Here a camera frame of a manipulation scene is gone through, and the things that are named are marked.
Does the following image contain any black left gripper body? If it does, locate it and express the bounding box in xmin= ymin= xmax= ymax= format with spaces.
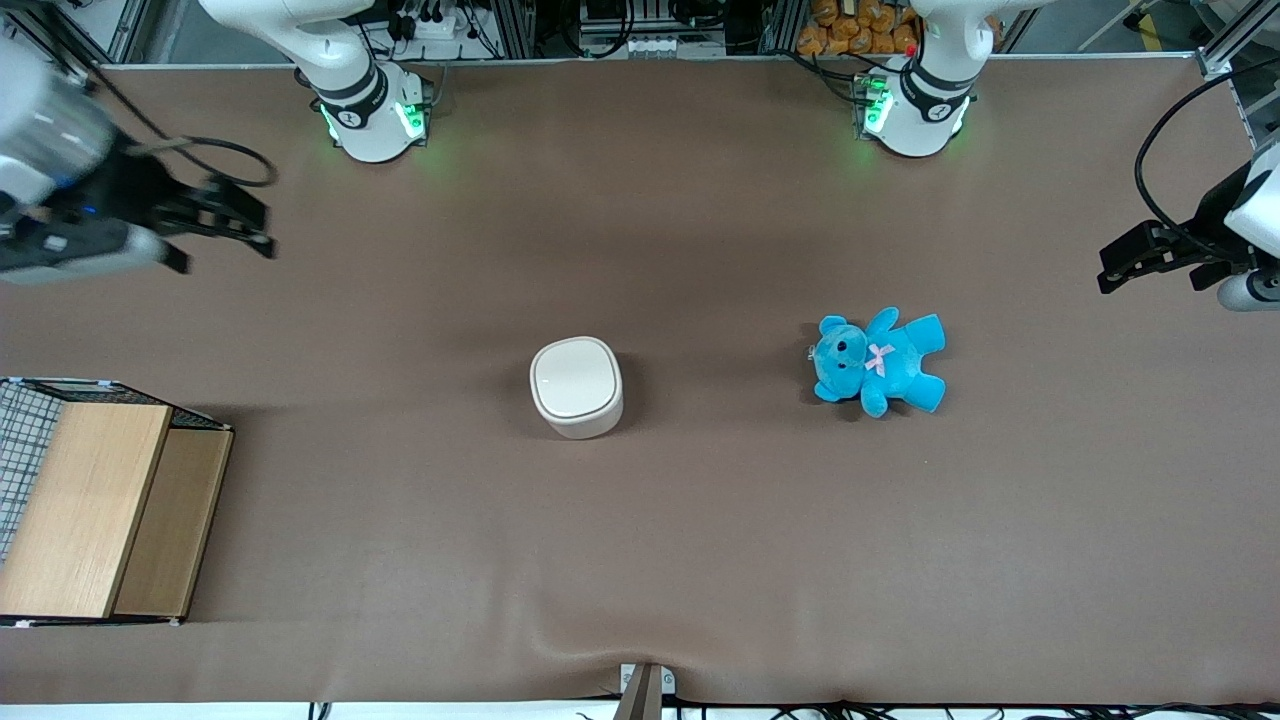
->
xmin=1150 ymin=162 xmax=1257 ymax=271

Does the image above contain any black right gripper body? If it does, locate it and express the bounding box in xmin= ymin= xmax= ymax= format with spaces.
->
xmin=45 ymin=135 xmax=217 ymax=251

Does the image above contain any small white trash can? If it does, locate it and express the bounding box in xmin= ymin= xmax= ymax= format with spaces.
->
xmin=529 ymin=336 xmax=625 ymax=440

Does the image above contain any blue teddy bear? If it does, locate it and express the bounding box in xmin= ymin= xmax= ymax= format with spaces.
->
xmin=808 ymin=306 xmax=948 ymax=419

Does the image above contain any white power strip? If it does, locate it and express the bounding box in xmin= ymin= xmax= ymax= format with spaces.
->
xmin=398 ymin=8 xmax=463 ymax=43

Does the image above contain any grey electronics box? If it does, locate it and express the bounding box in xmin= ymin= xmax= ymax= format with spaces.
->
xmin=578 ymin=0 xmax=728 ymax=59

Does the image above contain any brown table mat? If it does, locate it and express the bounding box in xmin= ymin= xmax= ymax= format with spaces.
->
xmin=0 ymin=58 xmax=1280 ymax=707

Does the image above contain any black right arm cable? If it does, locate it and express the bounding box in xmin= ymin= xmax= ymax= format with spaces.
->
xmin=85 ymin=68 xmax=278 ymax=190

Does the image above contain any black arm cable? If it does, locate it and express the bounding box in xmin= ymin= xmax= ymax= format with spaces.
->
xmin=1135 ymin=58 xmax=1280 ymax=253
xmin=85 ymin=68 xmax=278 ymax=190

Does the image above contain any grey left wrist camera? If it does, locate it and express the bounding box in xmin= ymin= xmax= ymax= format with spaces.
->
xmin=1216 ymin=268 xmax=1280 ymax=313

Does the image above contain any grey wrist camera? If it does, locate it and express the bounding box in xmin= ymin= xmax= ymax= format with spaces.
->
xmin=1216 ymin=268 xmax=1280 ymax=313
xmin=0 ymin=220 xmax=191 ymax=285

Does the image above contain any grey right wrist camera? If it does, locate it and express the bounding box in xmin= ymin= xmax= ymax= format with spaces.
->
xmin=0 ymin=220 xmax=191 ymax=285

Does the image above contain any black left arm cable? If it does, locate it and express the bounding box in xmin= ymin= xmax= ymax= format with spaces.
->
xmin=1135 ymin=58 xmax=1280 ymax=253

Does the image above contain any aluminium frame profile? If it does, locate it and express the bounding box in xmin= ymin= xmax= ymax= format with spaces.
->
xmin=0 ymin=0 xmax=141 ymax=65
xmin=1196 ymin=0 xmax=1280 ymax=151

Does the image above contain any wooden shelf wire rack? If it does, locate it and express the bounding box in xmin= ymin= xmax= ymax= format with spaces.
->
xmin=0 ymin=377 xmax=235 ymax=629

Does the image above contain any metal table clamp bracket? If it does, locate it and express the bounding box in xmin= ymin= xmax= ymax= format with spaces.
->
xmin=612 ymin=661 xmax=678 ymax=720

